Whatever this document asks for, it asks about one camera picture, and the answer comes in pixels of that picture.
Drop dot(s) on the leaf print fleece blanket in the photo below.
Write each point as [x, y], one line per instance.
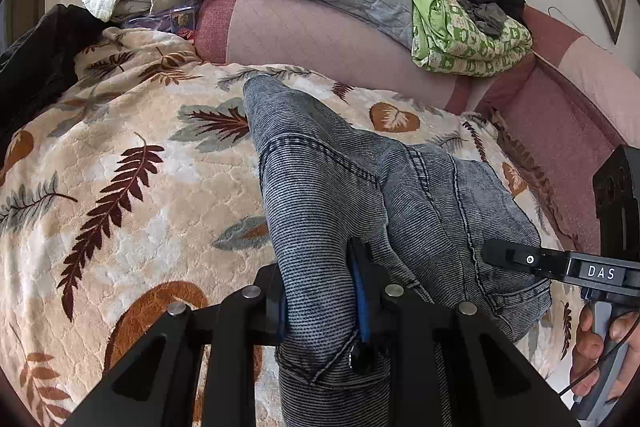
[150, 232]

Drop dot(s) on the dark grey cloth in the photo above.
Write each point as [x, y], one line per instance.
[487, 17]

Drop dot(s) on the pink padded headboard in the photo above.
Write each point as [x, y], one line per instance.
[325, 37]

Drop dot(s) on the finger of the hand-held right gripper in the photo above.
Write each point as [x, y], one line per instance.
[520, 259]

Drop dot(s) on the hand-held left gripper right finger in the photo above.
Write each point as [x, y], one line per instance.
[361, 307]

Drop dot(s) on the green patterned cloth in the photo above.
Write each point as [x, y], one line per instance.
[450, 37]

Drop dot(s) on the black jacket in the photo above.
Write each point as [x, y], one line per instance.
[30, 67]

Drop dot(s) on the person's right hand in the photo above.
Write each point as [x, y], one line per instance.
[582, 347]

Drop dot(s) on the purple plastic packet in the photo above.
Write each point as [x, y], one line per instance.
[180, 19]

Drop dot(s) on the blue denim pants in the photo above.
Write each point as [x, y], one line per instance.
[320, 187]

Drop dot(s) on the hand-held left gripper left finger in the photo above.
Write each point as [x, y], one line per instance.
[275, 307]

